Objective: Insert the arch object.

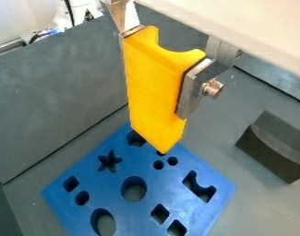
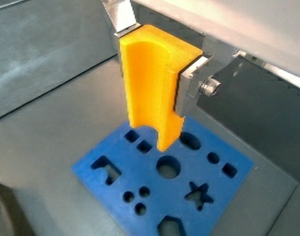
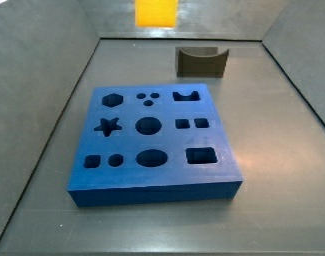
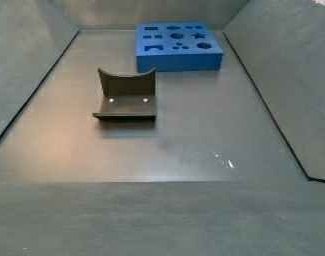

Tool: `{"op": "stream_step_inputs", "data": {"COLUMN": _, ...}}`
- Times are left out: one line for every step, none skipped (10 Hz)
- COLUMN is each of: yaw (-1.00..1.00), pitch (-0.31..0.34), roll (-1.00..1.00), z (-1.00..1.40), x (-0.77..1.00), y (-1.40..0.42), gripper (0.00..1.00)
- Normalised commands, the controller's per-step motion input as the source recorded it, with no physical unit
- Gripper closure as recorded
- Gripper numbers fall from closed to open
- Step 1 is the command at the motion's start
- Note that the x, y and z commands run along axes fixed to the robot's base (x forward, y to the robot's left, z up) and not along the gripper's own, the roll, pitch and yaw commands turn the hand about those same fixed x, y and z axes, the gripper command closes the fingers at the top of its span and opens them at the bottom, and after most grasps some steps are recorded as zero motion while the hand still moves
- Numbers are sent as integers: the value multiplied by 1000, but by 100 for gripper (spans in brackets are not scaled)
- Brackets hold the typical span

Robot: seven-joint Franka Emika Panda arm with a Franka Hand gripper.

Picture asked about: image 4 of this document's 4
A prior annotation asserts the black curved holder stand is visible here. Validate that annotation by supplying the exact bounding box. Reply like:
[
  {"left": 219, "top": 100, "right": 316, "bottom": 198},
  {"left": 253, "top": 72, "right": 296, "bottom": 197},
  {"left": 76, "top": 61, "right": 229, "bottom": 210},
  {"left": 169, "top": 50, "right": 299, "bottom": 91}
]
[{"left": 93, "top": 69, "right": 157, "bottom": 120}]

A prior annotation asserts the blue shape sorter block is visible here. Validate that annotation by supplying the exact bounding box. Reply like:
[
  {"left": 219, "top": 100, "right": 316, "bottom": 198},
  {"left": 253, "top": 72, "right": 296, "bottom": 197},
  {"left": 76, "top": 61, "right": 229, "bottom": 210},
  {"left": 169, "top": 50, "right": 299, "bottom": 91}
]
[{"left": 136, "top": 22, "right": 224, "bottom": 73}]

